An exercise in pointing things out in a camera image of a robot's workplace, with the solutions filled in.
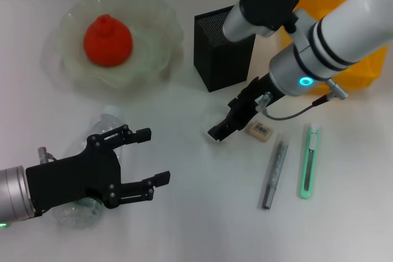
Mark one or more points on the orange fruit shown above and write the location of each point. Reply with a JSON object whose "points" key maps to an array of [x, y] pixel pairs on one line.
{"points": [[107, 41]]}

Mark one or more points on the clear water bottle green label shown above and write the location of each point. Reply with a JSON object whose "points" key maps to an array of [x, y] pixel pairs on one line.
{"points": [[104, 121]]}

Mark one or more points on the green glass fruit plate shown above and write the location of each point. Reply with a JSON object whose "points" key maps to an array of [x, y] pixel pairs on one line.
{"points": [[153, 44]]}

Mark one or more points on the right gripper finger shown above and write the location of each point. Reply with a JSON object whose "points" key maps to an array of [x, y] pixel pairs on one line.
{"points": [[237, 128], [221, 131]]}

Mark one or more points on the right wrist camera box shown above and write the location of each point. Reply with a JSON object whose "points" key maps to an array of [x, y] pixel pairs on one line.
{"points": [[264, 1]]}

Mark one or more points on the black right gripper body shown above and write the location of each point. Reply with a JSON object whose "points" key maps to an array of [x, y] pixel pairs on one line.
{"points": [[251, 102]]}

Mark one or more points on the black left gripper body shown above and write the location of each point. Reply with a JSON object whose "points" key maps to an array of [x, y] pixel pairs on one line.
{"points": [[76, 179]]}

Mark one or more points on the grey pen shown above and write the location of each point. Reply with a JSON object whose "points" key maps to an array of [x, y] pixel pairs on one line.
{"points": [[274, 173]]}

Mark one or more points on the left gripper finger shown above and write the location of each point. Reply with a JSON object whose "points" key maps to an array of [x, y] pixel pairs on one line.
{"points": [[129, 136], [141, 190]]}

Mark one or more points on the beige eraser with barcode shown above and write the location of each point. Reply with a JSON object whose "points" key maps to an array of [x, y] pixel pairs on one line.
{"points": [[261, 131]]}

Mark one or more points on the green utility knife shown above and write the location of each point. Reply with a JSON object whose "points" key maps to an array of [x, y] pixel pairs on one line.
{"points": [[308, 176]]}

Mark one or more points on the black mesh pen holder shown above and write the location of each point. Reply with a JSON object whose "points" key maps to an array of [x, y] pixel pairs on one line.
{"points": [[221, 65]]}

